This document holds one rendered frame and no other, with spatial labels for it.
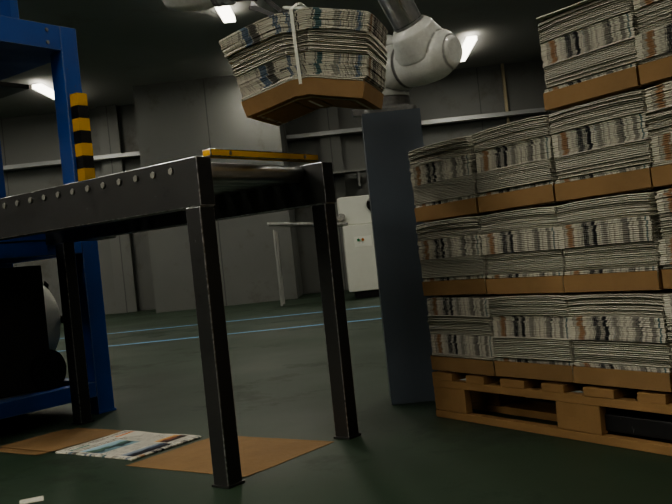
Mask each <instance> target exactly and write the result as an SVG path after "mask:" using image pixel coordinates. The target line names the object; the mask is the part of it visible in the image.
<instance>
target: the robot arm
mask: <svg viewBox="0 0 672 504"><path fill-rule="evenodd" d="M162 1H163V3H164V5H165V6H166V7H167V8H168V9H170V10H174V11H181V12H197V11H204V10H208V9H210V8H213V7H221V6H228V5H234V4H235V3H236V2H243V1H251V5H250V6H249V10H251V11H252V12H260V13H262V14H264V15H267V16H271V15H274V14H275V13H272V12H270V11H268V10H266V9H263V8H261V7H258V5H257V4H256V3H255V2H256V1H257V0H162ZM264 1H265V2H267V3H268V4H269V5H270V6H272V7H273V8H274V9H275V10H277V11H278V12H279V13H289V9H290V8H291V7H292V6H283V7H282V9H281V8H280V7H279V6H278V5H276V4H275V3H274V2H272V1H271V0H264ZM378 2H379V3H380V5H381V7H382V9H383V11H384V13H385V14H386V16H387V18H388V20H389V22H390V23H391V25H392V27H393V29H394V32H393V35H387V40H386V41H387V42H386V43H387V45H386V47H385V48H386V49H387V52H388V53H386V55H387V57H388V59H387V63H386V69H387V70H386V72H385V73H386V77H385V78H386V81H385V88H386V89H384V90H385V91H383V92H382V93H383V94H384V97H383V105H382V109H373V110H367V109H356V110H352V116H353V117H357V118H362V114H367V113H376V112H385V111H395V110H404V109H413V108H417V106H416V105H411V102H410V96H409V90H411V89H412V88H414V87H417V86H423V85H427V84H430V83H433V82H436V81H438V80H441V79H443V78H445V77H446V76H448V75H449V74H450V73H451V72H452V71H453V70H454V69H455V68H456V67H457V66H458V64H459V63H460V61H461V59H462V54H463V51H462V46H461V43H460V41H459V40H458V38H457V37H456V35H454V34H453V33H452V32H450V31H449V30H447V29H442V28H441V27H440V26H439V25H438V24H437V23H436V22H435V21H434V20H433V19H432V18H431V17H428V16H426V15H421V14H420V12H419V10H418V8H417V6H416V4H415V2H414V1H413V0H378Z"/></svg>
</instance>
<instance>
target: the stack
mask: <svg viewBox="0 0 672 504"><path fill-rule="evenodd" d="M408 157H409V158H408V160H409V161H411V162H410V168H409V169H410V170H409V171H411V172H410V173H412V174H411V176H412V177H411V178H410V179H412V180H411V182H412V185H413V186H412V187H413V189H412V190H413V191H414V192H413V193H414V205H416V206H418V207H416V208H419V207H425V206H430V205H436V204H442V203H448V202H453V201H459V200H464V199H470V198H475V202H476V198H477V197H481V196H487V195H492V194H498V193H504V192H509V191H515V190H520V189H526V188H531V187H537V186H542V185H548V184H552V189H553V184H559V183H564V182H570V181H576V180H581V179H587V178H593V177H598V176H604V175H610V174H615V173H621V172H627V171H632V170H638V169H644V168H649V172H650V167H656V166H662V165H668V164H672V81H669V82H665V83H662V84H659V85H656V86H653V87H650V88H647V89H645V90H637V91H633V92H628V93H623V94H619V95H615V96H612V97H608V98H604V99H601V100H597V101H593V102H590V103H586V104H582V105H579V106H575V107H571V108H568V109H564V110H561V111H558V112H555V113H552V114H549V115H540V116H535V117H530V118H526V119H522V120H518V121H514V122H511V123H507V124H504V125H500V126H497V127H493V128H490V129H486V130H483V131H481V132H478V133H475V134H472V136H465V137H459V138H454V139H450V140H446V141H442V142H438V143H435V144H431V145H427V146H424V147H421V148H418V149H415V150H413V151H410V152H408ZM411 165H412V166H411ZM414 172H415V173H414ZM413 183H414V184H413ZM421 222H425V223H424V224H420V225H417V226H416V227H417V228H416V231H418V232H416V233H417V234H418V241H417V243H418V244H417V245H418V246H421V247H419V249H421V250H419V252H418V254H420V255H419V257H420V261H421V262H420V263H421V267H422V268H421V270H422V279H423V280H424V281H423V282H429V281H445V280H462V279H480V278H484V279H485V278H490V279H495V278H516V277H539V276H562V275H581V274H599V273H617V272H636V271H655V270H657V274H658V281H659V272H658V270H661V269H672V184H668V185H661V186H655V187H647V188H640V189H634V190H627V191H621V192H614V193H608V194H601V195H595V196H588V197H581V198H575V199H568V200H562V201H550V202H543V203H537V204H530V205H524V206H517V207H511V208H505V209H498V210H492V211H485V212H481V213H473V214H466V215H460V216H453V217H447V218H440V219H434V220H427V221H421ZM419 234H420V235H419ZM421 238H422V239H421ZM425 245H427V246H425ZM421 252H422V253H421ZM434 255H435V256H434ZM423 258H424V259H423ZM562 280H563V276H562ZM430 296H438V297H433V298H428V299H427V300H428V301H427V304H430V305H427V304H426V305H427V306H428V307H427V308H428V309H427V310H428V312H430V313H428V314H429V315H427V317H429V318H428V323H429V330H430V334H431V335H432V336H431V337H430V338H433V339H431V341H430V342H431V343H432V344H431V346H432V349H433V350H432V356H441V357H453V358H465V359H476V360H487V361H493V366H494V360H498V361H509V362H525V363H539V364H554V365H568V366H573V365H576V366H581V367H593V368H606V369H619V370H632V371H645V372H659V373H669V378H670V373H672V288H669V289H660V290H629V291H597V292H564V293H518V294H487V293H486V294H458V295H430ZM432 378H433V386H434V393H435V403H436V416H437V417H443V418H449V419H455V420H461V421H467V422H473V423H478V424H484V425H490V426H496V427H502V428H508V429H514V430H520V431H526V432H532V433H537V434H543V435H549V436H555V437H561V438H567V439H573V440H579V441H585V442H591V443H596V444H602V445H608V446H614V447H620V448H626V449H632V450H638V451H644V452H650V453H655V454H661V455H667V456H672V443H666V442H659V441H653V440H646V439H640V438H633V437H627V436H620V435H614V434H607V433H608V431H607V430H606V423H605V413H606V407H610V408H618V409H626V410H635V411H643V412H651V413H659V414H668V415H672V392H663V391H652V390H642V389H632V388H621V387H611V386H601V385H591V384H580V383H573V382H561V381H550V380H538V379H527V378H515V377H504V376H489V375H480V374H470V373H461V372H452V371H442V370H439V371H435V372H432ZM464 378H466V381H465V380H460V379H464ZM576 390H577V391H583V393H577V392H572V391H576ZM525 397H526V398H534V399H542V400H550V401H555V403H556V404H555V403H547V402H539V401H531V400H525ZM472 409H476V410H483V411H489V412H496V413H503V414H509V415H516V416H523V417H529V418H536V419H543V420H550V421H556V422H558V426H556V425H549V424H543V423H536V422H530V421H523V420H517V419H510V418H504V417H497V416H491V415H485V414H478V413H472V412H473V410H472Z"/></svg>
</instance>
